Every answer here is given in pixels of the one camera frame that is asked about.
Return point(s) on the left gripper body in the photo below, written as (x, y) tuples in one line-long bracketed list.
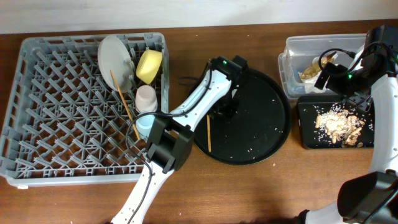
[(228, 107)]

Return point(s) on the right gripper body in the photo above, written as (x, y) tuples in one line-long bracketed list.
[(354, 101)]

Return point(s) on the wooden chopstick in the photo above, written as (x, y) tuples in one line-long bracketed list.
[(208, 125), (125, 104)]

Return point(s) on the food scraps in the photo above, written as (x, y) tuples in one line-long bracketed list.
[(335, 126)]

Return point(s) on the pink cup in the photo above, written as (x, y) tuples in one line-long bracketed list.
[(146, 100)]

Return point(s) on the blue cup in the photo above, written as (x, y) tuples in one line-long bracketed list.
[(144, 125)]

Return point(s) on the yellow bowl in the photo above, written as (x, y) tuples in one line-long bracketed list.
[(149, 65)]

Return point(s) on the grey plate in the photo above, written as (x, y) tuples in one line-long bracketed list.
[(113, 56)]

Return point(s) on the white tissue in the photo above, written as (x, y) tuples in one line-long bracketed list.
[(309, 85)]

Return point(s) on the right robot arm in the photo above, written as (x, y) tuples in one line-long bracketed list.
[(371, 198)]

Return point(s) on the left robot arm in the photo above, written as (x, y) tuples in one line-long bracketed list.
[(171, 136)]

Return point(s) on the grey dishwasher rack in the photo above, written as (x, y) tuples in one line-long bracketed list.
[(64, 125)]

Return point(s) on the round black tray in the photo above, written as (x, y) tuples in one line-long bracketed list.
[(259, 128)]

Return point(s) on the clear plastic bin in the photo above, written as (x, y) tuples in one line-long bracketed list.
[(300, 52)]

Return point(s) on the black rectangular tray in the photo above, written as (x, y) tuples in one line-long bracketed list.
[(310, 106)]

